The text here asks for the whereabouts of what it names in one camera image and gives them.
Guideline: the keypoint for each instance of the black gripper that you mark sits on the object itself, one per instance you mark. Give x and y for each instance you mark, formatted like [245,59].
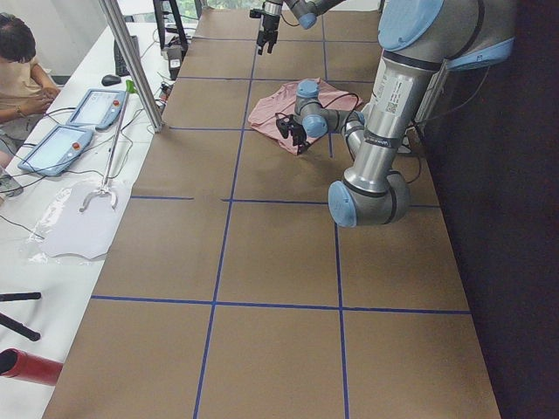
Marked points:
[298,131]
[266,23]

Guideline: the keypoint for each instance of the pink Snoopy t-shirt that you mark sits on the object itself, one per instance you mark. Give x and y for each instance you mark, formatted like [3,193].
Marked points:
[282,104]

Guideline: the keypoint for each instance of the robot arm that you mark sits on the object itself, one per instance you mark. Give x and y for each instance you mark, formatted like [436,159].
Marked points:
[418,38]
[270,13]

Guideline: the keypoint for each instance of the black box with label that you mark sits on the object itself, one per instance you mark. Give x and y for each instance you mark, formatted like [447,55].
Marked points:
[174,54]

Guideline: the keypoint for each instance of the metal reacher grabber tool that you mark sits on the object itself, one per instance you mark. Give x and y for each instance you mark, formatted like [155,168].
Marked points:
[104,189]

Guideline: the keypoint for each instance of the black keyboard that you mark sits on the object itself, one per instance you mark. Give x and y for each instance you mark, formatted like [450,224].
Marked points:
[121,69]

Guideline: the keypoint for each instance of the black computer mouse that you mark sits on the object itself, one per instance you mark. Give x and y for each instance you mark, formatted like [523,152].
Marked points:
[110,80]

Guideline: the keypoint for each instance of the far teach pendant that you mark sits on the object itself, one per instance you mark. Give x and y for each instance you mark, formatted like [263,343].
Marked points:
[99,108]

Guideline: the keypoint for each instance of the teach pendant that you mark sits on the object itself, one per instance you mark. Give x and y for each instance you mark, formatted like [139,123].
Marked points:
[99,108]
[59,149]

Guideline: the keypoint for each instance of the near teach pendant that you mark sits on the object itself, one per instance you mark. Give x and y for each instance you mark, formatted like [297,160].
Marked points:
[59,149]

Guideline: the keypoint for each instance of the seated person beige shirt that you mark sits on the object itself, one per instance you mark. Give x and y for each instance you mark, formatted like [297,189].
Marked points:
[27,91]

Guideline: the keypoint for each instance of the white cloth in plastic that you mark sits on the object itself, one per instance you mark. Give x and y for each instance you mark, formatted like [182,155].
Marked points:
[65,230]

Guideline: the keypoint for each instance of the red cylinder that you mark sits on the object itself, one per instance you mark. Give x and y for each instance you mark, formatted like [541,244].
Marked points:
[20,365]

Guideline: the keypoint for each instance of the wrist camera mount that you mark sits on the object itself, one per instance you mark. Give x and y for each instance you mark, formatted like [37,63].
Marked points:
[256,13]
[284,123]

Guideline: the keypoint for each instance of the aluminium frame post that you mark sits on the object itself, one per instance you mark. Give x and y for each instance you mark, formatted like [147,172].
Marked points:
[118,26]

